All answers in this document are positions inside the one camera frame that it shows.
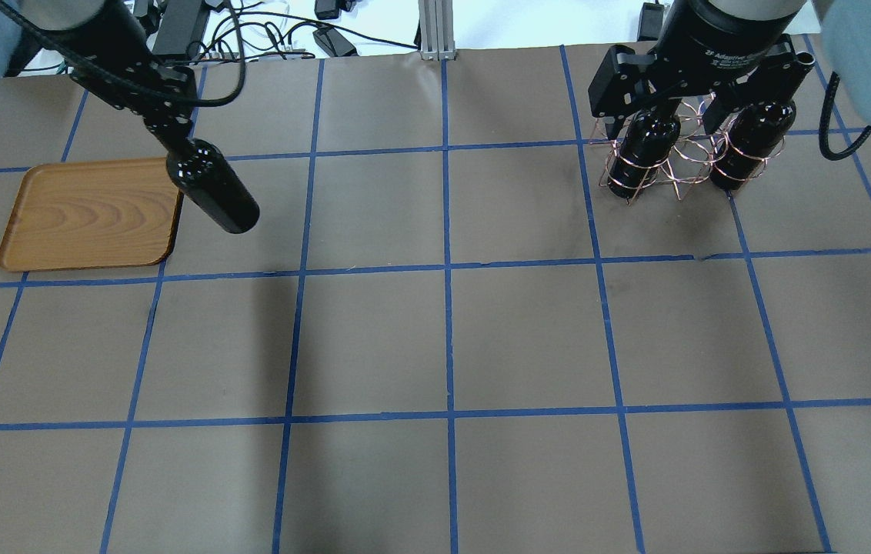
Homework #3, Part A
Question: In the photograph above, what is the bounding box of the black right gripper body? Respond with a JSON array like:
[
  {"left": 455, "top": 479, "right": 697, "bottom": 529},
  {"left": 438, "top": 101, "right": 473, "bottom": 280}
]
[{"left": 619, "top": 1, "right": 794, "bottom": 95}]

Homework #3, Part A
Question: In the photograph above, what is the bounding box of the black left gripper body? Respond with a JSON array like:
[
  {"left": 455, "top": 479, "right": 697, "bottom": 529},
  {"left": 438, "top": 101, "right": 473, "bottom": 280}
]
[{"left": 58, "top": 1, "right": 199, "bottom": 118}]

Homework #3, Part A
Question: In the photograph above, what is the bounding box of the dark wine bottle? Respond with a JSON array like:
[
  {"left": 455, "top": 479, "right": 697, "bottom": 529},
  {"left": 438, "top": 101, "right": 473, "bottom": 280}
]
[
  {"left": 709, "top": 99, "right": 797, "bottom": 192},
  {"left": 167, "top": 138, "right": 260, "bottom": 234},
  {"left": 606, "top": 104, "right": 681, "bottom": 201}
]

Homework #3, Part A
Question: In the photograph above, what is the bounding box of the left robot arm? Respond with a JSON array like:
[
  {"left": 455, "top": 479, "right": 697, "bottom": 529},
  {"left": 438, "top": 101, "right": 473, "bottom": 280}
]
[{"left": 0, "top": 1, "right": 199, "bottom": 160}]

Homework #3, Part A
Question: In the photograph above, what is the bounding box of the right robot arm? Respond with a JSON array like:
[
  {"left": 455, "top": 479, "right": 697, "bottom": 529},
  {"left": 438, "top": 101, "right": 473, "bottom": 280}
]
[{"left": 588, "top": 1, "right": 871, "bottom": 138}]

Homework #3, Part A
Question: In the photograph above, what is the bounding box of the wooden tray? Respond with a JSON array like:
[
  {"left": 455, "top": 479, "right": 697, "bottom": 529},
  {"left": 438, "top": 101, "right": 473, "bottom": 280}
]
[{"left": 0, "top": 158, "right": 182, "bottom": 272}]

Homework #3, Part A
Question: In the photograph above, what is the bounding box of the black power adapter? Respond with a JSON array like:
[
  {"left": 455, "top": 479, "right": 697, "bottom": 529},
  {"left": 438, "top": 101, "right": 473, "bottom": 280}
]
[{"left": 312, "top": 27, "right": 359, "bottom": 58}]

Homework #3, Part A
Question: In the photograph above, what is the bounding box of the copper wire bottle basket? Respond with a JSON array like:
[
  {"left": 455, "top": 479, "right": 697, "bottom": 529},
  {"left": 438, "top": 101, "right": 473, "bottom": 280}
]
[{"left": 587, "top": 97, "right": 793, "bottom": 205}]

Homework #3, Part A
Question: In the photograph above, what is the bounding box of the black braided cable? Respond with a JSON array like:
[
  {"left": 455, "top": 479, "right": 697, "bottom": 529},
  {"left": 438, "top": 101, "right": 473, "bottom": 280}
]
[
  {"left": 819, "top": 71, "right": 871, "bottom": 162},
  {"left": 0, "top": 0, "right": 248, "bottom": 108}
]

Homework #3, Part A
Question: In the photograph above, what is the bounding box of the black braided cable right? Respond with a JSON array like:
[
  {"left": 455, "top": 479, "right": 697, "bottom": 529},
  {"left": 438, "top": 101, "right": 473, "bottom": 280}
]
[{"left": 819, "top": 71, "right": 871, "bottom": 162}]

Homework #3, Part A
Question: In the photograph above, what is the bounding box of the aluminium frame post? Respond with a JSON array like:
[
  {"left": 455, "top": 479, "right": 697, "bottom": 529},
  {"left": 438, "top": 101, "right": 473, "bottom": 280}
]
[{"left": 418, "top": 0, "right": 458, "bottom": 61}]

